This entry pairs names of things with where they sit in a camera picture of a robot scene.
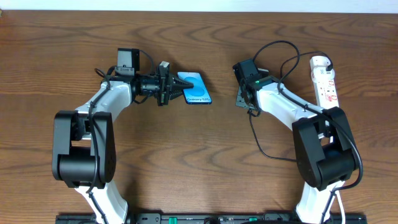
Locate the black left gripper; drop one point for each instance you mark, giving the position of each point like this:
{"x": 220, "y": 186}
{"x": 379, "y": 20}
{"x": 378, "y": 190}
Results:
{"x": 163, "y": 88}

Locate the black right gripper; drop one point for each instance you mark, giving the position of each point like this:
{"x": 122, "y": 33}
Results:
{"x": 241, "y": 101}

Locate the blue Galaxy smartphone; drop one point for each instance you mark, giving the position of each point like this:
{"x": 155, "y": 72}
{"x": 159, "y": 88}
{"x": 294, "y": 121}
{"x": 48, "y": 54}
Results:
{"x": 198, "y": 95}

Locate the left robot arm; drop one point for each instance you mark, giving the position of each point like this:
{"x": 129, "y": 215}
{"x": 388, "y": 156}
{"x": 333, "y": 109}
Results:
{"x": 84, "y": 150}

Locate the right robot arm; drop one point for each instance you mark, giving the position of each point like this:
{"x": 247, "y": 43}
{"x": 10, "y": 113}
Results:
{"x": 326, "y": 154}

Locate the white charger plug adapter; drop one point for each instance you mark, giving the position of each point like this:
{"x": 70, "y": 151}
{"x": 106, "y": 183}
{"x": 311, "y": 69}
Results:
{"x": 321, "y": 65}

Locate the white power strip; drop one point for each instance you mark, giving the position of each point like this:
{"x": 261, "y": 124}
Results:
{"x": 324, "y": 86}

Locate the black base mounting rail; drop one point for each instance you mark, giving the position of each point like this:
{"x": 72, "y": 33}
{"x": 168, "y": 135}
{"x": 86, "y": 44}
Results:
{"x": 156, "y": 218}

